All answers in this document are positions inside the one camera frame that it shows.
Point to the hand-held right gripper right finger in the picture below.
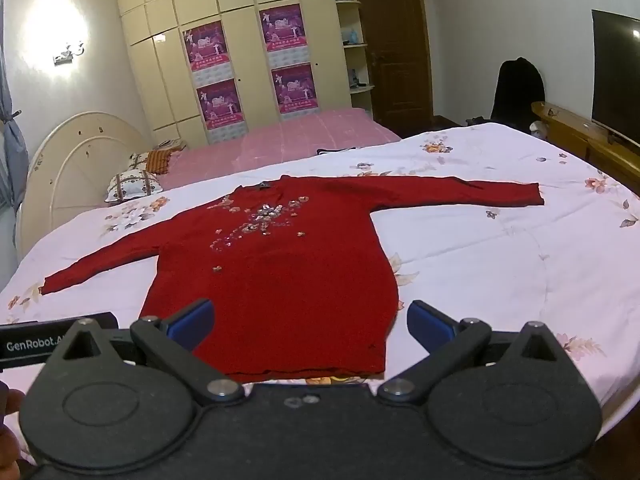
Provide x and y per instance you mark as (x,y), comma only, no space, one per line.
(429,327)

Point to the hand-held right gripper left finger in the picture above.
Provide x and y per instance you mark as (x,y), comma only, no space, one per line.
(192,324)

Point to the red beaded sweater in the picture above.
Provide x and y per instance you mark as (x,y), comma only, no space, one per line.
(280,285)

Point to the person's left hand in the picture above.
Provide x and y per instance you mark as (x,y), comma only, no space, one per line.
(9,425)

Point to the white floral quilt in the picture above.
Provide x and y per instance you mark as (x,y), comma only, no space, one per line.
(500,270)

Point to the plaid patterned pillow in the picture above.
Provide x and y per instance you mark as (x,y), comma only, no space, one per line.
(132,186)

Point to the orange striped cushion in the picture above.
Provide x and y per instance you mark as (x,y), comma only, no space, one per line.
(165,157)

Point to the small patterned pillow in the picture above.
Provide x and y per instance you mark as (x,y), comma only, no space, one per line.
(141,161)

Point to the cream round headboard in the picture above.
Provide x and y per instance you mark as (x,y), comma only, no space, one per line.
(65,160)

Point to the grey curtain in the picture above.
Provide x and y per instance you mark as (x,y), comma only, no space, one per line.
(12,150)

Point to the pink bed sheet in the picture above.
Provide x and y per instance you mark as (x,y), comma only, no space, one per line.
(300,135)

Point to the wooden television stand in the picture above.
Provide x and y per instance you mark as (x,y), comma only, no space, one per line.
(570,132)

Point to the cream corner shelf unit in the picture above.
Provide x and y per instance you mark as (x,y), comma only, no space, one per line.
(357,92)

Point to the black jacket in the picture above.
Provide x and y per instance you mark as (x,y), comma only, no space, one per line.
(517,90)

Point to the brown wooden door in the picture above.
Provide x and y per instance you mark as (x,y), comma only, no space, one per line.
(395,35)

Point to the light blue shelf item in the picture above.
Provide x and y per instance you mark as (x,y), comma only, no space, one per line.
(350,36)

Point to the black flat television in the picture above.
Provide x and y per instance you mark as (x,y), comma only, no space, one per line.
(617,70)

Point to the purple wall poster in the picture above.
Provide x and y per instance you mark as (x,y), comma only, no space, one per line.
(282,27)
(220,104)
(206,45)
(295,87)

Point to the wall lamp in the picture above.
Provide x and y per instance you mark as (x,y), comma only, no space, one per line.
(67,54)

